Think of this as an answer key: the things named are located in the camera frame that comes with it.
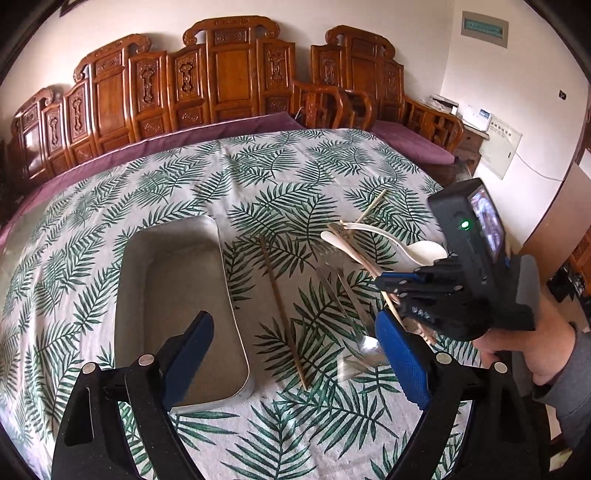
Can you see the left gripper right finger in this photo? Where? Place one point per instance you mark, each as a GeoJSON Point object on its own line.
{"type": "Point", "coordinates": [498, 443]}

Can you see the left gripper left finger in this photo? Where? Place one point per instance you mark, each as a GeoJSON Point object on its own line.
{"type": "Point", "coordinates": [91, 442]}

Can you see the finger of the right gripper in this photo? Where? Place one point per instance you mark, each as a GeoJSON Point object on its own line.
{"type": "Point", "coordinates": [423, 309]}
{"type": "Point", "coordinates": [404, 281]}

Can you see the light bamboo chopstick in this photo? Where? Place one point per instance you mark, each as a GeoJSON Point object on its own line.
{"type": "Point", "coordinates": [392, 300]}
{"type": "Point", "coordinates": [372, 205]}

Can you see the large white plastic spoon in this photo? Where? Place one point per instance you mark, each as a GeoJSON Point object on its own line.
{"type": "Point", "coordinates": [422, 253]}

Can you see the steel smiley face spoon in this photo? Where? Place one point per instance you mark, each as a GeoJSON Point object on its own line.
{"type": "Point", "coordinates": [368, 351]}

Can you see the clear plastic fork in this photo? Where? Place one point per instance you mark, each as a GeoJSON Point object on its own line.
{"type": "Point", "coordinates": [348, 367]}

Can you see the dark brown chopstick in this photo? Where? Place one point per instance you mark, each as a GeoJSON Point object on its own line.
{"type": "Point", "coordinates": [283, 314]}

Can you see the grey sleeve right forearm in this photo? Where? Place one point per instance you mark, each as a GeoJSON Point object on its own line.
{"type": "Point", "coordinates": [569, 394]}

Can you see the person's right hand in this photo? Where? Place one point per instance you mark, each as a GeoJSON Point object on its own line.
{"type": "Point", "coordinates": [546, 350]}

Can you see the green leaf print tablecloth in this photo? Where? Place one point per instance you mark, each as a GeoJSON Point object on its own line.
{"type": "Point", "coordinates": [63, 260]}

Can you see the wooden side cabinet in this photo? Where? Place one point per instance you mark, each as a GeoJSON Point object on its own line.
{"type": "Point", "coordinates": [469, 147]}

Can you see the purple armchair cushion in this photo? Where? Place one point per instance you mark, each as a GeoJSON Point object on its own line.
{"type": "Point", "coordinates": [412, 145]}

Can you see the grey rectangular tray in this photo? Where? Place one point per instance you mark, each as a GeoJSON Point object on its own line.
{"type": "Point", "coordinates": [170, 273]}

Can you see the purple bench cushion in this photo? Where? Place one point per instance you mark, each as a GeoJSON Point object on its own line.
{"type": "Point", "coordinates": [270, 123]}

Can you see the carved wooden armchair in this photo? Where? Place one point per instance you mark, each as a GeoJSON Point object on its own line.
{"type": "Point", "coordinates": [363, 64]}

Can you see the carved wooden long bench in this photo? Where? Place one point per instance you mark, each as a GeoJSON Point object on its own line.
{"type": "Point", "coordinates": [124, 92]}

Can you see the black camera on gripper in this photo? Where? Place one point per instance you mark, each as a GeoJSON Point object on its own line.
{"type": "Point", "coordinates": [474, 232]}

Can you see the white wall panel box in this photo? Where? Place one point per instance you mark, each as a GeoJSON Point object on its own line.
{"type": "Point", "coordinates": [499, 150]}

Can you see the grey wall electrical box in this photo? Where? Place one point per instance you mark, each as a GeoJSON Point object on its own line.
{"type": "Point", "coordinates": [485, 28]}

